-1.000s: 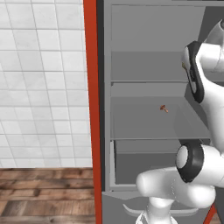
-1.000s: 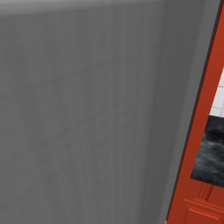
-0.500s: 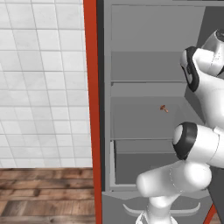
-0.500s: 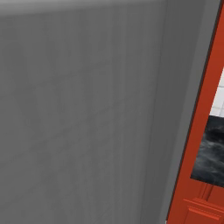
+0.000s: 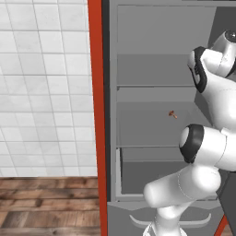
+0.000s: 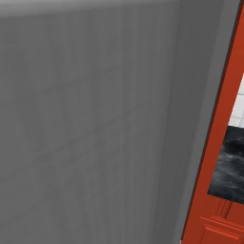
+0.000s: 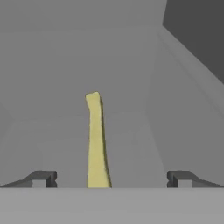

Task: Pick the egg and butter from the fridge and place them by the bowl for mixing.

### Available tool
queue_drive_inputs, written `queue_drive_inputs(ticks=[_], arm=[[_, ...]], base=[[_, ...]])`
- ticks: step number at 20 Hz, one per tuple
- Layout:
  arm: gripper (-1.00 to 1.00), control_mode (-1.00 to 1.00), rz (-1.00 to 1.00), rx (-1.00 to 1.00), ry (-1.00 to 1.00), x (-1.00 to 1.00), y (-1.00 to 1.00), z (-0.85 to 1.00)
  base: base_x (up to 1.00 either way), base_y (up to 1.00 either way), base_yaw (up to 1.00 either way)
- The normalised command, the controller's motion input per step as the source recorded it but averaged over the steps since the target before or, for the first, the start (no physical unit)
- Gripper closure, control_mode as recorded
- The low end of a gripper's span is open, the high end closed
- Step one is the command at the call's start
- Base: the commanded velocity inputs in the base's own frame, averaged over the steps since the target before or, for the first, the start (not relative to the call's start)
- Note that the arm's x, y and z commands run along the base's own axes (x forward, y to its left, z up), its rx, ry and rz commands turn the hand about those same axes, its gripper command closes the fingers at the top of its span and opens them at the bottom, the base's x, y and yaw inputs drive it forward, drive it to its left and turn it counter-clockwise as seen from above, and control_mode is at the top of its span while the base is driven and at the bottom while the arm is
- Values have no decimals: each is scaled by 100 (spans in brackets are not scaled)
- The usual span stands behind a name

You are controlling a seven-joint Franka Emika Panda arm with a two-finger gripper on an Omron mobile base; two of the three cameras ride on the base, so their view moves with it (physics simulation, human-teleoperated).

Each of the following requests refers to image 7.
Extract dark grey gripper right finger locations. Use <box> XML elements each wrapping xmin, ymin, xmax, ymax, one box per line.
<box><xmin>166</xmin><ymin>170</ymin><xmax>224</xmax><ymax>189</ymax></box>

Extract grey fridge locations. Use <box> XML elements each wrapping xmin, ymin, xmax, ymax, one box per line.
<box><xmin>0</xmin><ymin>0</ymin><xmax>224</xmax><ymax>189</ymax></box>

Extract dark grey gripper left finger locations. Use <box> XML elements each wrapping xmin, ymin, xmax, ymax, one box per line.
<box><xmin>0</xmin><ymin>170</ymin><xmax>58</xmax><ymax>189</ymax></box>

